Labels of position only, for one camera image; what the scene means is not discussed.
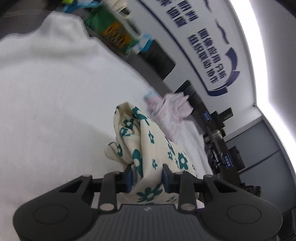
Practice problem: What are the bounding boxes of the black office chair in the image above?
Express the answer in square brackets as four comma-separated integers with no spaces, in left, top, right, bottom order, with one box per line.
[138,39,176,80]
[175,80,207,113]

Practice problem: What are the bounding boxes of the white fluffy towel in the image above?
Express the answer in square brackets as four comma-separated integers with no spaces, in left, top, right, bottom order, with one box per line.
[1,13,149,240]

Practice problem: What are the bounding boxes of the pink floral folded garment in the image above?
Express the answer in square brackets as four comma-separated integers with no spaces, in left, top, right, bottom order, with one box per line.
[144,91,193,143]

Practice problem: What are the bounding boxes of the green zippered storage bag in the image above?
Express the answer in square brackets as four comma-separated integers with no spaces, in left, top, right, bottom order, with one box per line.
[62,0,153,56]

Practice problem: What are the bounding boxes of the cream garment inside bag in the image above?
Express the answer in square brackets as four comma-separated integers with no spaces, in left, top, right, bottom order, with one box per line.
[107,0,130,15]

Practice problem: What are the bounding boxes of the yellow-green object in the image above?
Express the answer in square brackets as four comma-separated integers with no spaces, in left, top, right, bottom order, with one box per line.
[62,0,75,4]

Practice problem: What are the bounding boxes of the cream garment green flowers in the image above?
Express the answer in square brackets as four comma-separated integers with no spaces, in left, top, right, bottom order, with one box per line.
[105,102,197,204]

